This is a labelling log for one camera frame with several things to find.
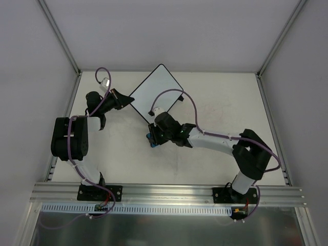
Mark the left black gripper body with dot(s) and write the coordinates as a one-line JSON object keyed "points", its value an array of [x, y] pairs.
{"points": [[117, 98]]}

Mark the white slotted cable duct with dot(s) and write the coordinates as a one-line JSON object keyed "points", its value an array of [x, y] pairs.
{"points": [[136, 209]]}

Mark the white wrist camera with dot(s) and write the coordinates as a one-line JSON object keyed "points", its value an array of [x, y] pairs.
{"points": [[104, 84], [157, 111]]}

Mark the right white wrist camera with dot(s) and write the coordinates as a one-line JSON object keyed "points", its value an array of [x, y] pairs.
{"points": [[157, 111]]}

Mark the left aluminium frame post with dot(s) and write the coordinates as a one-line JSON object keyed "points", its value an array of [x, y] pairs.
{"points": [[58, 34]]}

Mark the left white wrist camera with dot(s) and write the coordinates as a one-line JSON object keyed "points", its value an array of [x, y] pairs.
{"points": [[104, 84]]}

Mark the blue whiteboard eraser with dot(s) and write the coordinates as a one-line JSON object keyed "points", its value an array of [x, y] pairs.
{"points": [[152, 140]]}

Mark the small black-framed whiteboard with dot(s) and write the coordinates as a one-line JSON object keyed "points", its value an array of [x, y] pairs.
{"points": [[158, 89]]}

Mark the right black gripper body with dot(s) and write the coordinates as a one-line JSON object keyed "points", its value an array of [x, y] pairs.
{"points": [[152, 136]]}

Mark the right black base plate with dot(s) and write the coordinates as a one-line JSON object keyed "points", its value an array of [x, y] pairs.
{"points": [[228, 195]]}

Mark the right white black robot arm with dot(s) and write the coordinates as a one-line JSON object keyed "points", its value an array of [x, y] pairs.
{"points": [[251, 154]]}

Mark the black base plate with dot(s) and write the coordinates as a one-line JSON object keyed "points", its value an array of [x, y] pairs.
{"points": [[228, 195], [92, 193]]}

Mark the right aluminium frame post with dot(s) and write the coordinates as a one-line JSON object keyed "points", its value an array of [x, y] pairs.
{"points": [[283, 33]]}

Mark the aluminium frame post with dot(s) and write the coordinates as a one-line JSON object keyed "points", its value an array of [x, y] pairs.
{"points": [[283, 33], [58, 34]]}

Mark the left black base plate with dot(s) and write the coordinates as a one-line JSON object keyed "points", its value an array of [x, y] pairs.
{"points": [[92, 193]]}

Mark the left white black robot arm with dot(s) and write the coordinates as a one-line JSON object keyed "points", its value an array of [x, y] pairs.
{"points": [[70, 139]]}

